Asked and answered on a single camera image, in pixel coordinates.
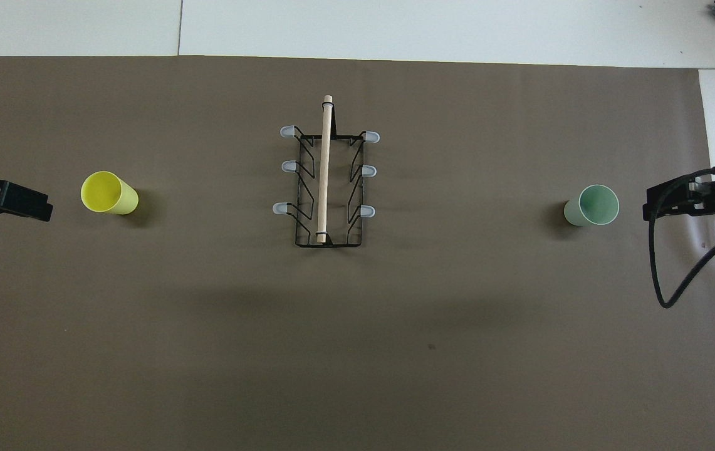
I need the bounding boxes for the pale green plastic cup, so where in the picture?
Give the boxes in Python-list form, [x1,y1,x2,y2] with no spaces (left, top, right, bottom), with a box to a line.
[563,184,620,227]

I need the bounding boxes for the yellow plastic cup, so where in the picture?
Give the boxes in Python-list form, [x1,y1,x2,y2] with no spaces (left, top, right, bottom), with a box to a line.
[80,170,140,215]

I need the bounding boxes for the brown paper table mat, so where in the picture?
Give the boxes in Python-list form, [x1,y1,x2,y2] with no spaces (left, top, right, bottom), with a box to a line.
[0,55,715,451]

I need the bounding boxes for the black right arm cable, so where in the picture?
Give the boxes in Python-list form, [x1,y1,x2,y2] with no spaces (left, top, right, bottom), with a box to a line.
[647,166,715,309]

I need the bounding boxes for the black wire cup rack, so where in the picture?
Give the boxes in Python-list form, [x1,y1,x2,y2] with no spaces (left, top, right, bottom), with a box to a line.
[273,95,381,248]

